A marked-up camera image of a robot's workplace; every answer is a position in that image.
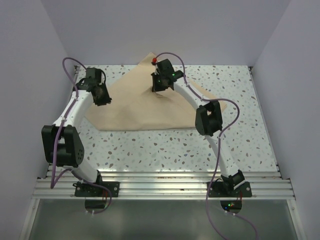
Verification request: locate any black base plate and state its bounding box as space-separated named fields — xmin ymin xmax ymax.
xmin=206 ymin=178 xmax=253 ymax=198
xmin=72 ymin=181 xmax=120 ymax=198

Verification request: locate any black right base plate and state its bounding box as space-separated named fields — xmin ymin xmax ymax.
xmin=206 ymin=178 xmax=253 ymax=198

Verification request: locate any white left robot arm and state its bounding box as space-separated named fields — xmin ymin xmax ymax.
xmin=41 ymin=67 xmax=112 ymax=197

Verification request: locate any aluminium rail frame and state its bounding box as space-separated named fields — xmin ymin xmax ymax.
xmin=20 ymin=65 xmax=307 ymax=240

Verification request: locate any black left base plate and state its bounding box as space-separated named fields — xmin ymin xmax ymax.
xmin=72 ymin=181 xmax=120 ymax=198

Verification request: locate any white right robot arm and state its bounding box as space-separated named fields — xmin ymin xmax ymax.
xmin=151 ymin=58 xmax=245 ymax=197

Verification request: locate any beige cloth drape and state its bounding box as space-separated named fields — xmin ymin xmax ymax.
xmin=84 ymin=51 xmax=228 ymax=132

